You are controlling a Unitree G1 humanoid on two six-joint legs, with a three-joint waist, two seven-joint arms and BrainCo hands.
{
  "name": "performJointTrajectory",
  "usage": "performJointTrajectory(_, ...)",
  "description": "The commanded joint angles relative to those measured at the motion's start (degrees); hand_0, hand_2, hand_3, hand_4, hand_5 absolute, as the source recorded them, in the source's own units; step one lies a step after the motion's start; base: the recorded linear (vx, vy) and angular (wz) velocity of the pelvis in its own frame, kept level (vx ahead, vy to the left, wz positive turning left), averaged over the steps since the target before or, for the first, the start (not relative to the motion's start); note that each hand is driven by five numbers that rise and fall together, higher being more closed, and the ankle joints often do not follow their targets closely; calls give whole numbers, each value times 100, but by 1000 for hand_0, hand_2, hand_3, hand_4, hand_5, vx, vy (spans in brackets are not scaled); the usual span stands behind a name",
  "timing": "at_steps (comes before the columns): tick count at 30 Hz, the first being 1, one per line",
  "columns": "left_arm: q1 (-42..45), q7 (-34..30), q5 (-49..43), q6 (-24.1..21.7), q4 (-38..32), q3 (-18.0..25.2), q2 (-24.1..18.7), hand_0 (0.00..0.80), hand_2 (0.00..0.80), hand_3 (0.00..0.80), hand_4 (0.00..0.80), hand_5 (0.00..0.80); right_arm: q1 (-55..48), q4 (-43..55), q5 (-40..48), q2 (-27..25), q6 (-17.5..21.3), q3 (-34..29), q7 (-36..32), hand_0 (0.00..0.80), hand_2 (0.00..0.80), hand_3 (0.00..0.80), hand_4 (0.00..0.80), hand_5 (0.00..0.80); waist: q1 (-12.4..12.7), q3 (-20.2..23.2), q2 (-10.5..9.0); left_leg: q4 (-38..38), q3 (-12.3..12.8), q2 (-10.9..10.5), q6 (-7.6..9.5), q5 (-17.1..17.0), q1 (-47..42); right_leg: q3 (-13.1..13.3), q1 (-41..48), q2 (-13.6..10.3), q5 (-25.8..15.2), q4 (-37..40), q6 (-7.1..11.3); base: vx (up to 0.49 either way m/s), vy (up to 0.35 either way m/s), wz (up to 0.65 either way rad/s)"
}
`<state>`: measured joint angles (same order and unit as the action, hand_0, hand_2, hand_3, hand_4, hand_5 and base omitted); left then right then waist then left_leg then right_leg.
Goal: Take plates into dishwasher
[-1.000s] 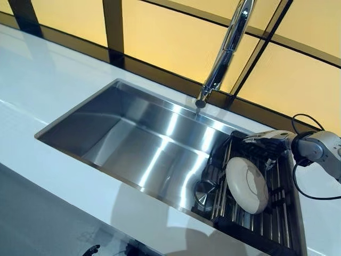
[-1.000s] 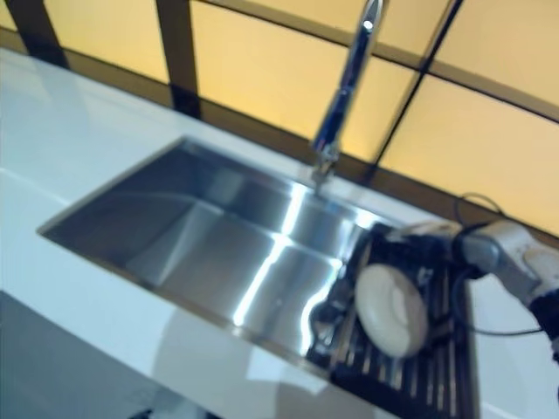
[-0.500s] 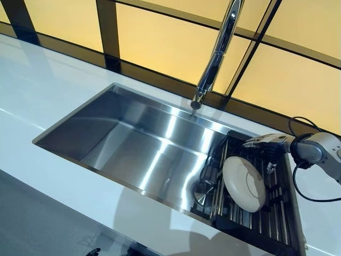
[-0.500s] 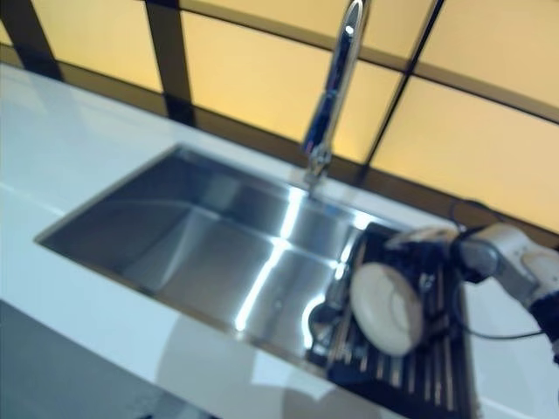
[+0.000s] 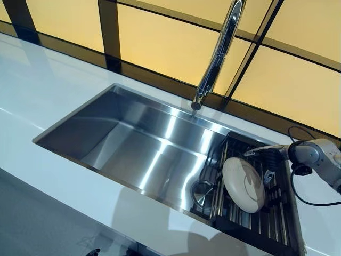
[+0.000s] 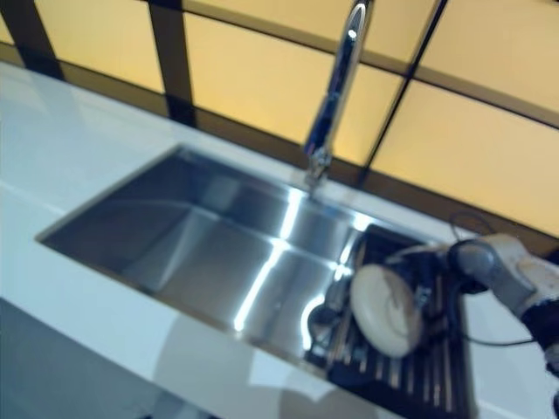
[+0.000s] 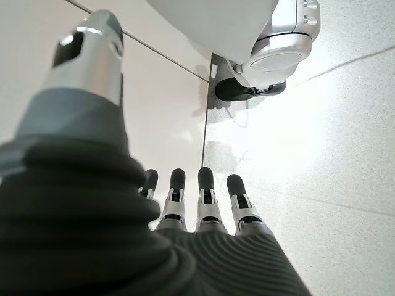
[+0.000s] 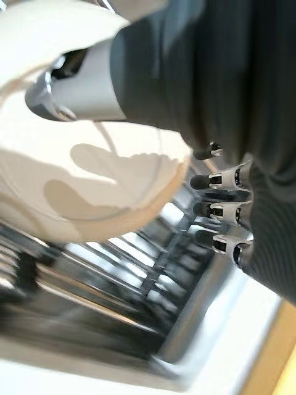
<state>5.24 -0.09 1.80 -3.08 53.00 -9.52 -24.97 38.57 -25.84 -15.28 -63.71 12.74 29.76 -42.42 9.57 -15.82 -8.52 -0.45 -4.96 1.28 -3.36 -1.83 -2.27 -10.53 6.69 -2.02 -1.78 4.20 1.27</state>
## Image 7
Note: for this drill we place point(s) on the wide white cabinet door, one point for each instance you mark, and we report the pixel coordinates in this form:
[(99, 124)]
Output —
[(160, 117)]

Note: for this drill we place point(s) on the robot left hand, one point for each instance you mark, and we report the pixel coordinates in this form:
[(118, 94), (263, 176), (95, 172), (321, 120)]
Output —
[(92, 246)]

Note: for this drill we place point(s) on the white robot leg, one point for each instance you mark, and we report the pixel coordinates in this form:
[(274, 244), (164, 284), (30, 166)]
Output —
[(271, 46)]

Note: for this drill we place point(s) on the narrow white cabinet door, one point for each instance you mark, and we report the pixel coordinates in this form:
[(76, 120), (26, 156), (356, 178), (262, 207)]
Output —
[(160, 27)]

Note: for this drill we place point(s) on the black robot foot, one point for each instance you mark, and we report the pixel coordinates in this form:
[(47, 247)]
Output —
[(230, 89)]

